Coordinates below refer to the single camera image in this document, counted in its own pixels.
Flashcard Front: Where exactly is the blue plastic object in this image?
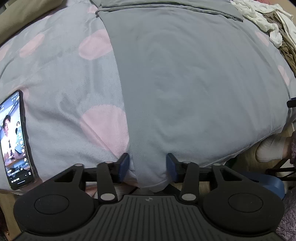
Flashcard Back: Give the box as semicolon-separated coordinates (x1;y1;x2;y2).
242;171;285;200

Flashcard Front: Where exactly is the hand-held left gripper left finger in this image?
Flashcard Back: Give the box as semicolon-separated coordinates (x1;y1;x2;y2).
50;153;130;204

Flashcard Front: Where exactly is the black smartphone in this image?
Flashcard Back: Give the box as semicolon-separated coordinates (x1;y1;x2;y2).
0;90;37;191

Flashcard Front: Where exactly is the grey long-sleeve shirt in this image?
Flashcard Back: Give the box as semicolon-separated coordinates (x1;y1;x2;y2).
91;0;278;193

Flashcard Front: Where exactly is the white cotton shirt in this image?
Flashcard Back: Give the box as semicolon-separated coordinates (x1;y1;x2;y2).
275;9;295;40

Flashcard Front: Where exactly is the beige folded blanket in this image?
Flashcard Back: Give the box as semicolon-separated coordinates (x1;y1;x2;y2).
0;0;67;44

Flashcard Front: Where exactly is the grey bed with pink dots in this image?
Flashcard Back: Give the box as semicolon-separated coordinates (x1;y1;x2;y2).
0;0;296;193

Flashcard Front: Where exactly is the person's white-socked foot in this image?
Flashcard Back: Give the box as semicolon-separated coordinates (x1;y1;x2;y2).
255;137;290;163

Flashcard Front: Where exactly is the brown striped garment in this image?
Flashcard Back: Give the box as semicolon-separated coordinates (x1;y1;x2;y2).
264;11;296;77

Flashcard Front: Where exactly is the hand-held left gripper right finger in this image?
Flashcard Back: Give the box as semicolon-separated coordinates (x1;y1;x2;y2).
166;153;247;204

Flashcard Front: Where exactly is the white crinkled garment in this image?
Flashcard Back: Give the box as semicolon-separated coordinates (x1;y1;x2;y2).
230;0;284;48

